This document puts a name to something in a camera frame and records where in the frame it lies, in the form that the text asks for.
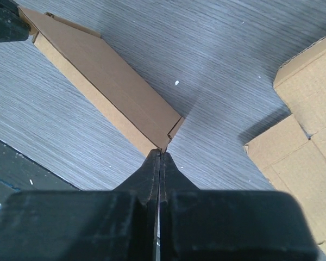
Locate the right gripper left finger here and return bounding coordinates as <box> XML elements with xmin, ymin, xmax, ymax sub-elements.
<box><xmin>0</xmin><ymin>150</ymin><xmax>161</xmax><ymax>260</ymax></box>

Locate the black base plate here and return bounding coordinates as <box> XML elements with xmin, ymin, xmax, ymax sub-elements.
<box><xmin>0</xmin><ymin>140</ymin><xmax>78</xmax><ymax>207</ymax></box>

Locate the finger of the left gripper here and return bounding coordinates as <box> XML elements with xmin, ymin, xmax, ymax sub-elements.
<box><xmin>0</xmin><ymin>0</ymin><xmax>30</xmax><ymax>42</ymax></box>

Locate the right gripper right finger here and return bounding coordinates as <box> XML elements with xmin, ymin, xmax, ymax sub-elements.
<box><xmin>160</xmin><ymin>153</ymin><xmax>319</xmax><ymax>260</ymax></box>

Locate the large flat cardboard box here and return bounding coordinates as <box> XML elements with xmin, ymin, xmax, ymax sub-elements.
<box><xmin>244</xmin><ymin>36</ymin><xmax>326</xmax><ymax>255</ymax></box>

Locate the small cardboard box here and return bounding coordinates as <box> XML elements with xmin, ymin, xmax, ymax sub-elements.
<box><xmin>18</xmin><ymin>7</ymin><xmax>184</xmax><ymax>155</ymax></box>

